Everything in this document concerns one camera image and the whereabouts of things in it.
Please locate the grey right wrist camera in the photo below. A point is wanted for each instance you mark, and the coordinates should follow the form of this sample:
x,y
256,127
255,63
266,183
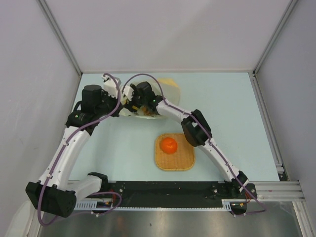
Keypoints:
x,y
126,93

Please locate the pale green plastic bag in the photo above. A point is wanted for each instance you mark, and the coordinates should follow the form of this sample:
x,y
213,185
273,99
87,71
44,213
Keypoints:
x,y
164,87

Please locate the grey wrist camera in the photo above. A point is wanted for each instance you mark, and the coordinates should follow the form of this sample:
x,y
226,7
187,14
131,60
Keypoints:
x,y
126,93
112,87

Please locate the brown fake longan branch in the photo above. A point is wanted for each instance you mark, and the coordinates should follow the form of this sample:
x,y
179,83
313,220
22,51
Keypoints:
x,y
147,112

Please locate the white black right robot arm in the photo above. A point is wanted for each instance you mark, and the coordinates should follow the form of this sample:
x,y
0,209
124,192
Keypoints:
x,y
195,128

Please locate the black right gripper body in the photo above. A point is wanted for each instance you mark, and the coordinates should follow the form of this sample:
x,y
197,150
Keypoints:
x,y
137,100

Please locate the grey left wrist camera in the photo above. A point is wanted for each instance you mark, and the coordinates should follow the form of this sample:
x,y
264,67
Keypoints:
x,y
112,87

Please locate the orange woven wicker tray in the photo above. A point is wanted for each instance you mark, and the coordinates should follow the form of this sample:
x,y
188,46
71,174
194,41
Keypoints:
x,y
183,159

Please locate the white slotted cable duct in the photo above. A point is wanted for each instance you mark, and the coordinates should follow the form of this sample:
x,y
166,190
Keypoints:
x,y
94,205

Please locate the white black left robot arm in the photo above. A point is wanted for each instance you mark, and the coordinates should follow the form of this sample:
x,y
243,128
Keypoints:
x,y
51,193

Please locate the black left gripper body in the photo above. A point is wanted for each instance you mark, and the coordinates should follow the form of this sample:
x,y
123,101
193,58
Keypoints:
x,y
109,103

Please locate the orange fake persimmon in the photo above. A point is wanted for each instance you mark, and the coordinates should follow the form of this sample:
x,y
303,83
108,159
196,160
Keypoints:
x,y
168,145

